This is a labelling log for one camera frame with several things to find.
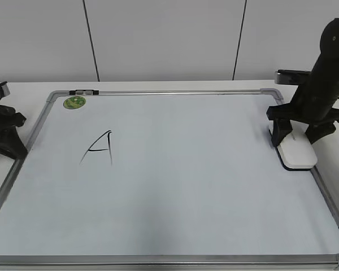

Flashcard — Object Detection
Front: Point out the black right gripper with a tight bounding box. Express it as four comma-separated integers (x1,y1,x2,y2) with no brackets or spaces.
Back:
267,81,339,147

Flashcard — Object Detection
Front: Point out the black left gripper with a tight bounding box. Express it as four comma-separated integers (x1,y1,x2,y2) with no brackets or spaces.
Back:
0,105,28,160

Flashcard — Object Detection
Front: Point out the white rectangular board eraser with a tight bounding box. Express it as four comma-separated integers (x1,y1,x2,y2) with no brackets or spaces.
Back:
272,122,318,171

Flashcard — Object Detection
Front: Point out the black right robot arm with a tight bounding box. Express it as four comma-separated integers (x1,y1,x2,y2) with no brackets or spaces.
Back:
267,18,339,147

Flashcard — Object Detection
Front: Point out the black grey hanger clip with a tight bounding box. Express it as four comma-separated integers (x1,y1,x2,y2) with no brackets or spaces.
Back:
69,90,99,95

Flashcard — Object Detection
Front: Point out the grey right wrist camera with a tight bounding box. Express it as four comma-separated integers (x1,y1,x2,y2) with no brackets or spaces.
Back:
274,69,310,85

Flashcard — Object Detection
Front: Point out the white board with aluminium frame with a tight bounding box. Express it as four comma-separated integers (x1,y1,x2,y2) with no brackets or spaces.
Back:
0,89,339,270

